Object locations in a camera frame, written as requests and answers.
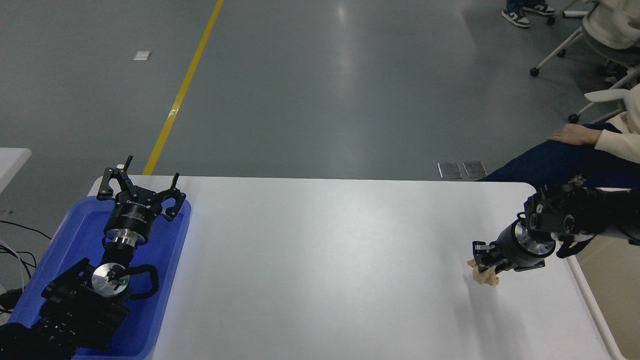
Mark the white-armed wheeled office chair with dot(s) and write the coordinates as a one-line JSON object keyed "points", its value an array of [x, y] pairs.
{"points": [[607, 95]]}

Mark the person's hand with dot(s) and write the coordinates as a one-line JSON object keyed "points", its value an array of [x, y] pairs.
{"points": [[575, 135]]}

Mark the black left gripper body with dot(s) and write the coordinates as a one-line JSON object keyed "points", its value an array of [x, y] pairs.
{"points": [[132, 216]]}

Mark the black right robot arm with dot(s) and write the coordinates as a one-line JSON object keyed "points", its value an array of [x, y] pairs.
{"points": [[590, 210]]}

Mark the white side table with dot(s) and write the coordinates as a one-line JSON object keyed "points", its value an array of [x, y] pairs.
{"points": [[11, 162]]}

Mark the person's forearm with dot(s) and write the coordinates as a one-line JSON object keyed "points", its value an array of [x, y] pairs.
{"points": [[620, 142]]}

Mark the silver floor plate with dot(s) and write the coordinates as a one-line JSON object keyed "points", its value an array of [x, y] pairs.
{"points": [[474, 169], [449, 170]]}

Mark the cream jacket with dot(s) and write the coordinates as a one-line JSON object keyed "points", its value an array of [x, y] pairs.
{"points": [[607, 22]]}

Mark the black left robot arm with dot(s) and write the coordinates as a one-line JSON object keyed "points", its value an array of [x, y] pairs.
{"points": [[75, 305]]}

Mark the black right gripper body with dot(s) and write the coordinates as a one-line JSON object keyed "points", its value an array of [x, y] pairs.
{"points": [[507, 247]]}

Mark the person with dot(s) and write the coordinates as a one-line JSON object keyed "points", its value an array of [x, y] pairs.
{"points": [[516, 17], [560, 160]]}

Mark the grey wheeled office chair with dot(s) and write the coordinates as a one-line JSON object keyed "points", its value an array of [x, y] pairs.
{"points": [[595, 42]]}

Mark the large pale bin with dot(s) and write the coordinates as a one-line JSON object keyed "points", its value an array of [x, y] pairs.
{"points": [[617, 305]]}

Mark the blue plastic tray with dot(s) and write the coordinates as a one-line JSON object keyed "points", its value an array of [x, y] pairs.
{"points": [[165, 260]]}

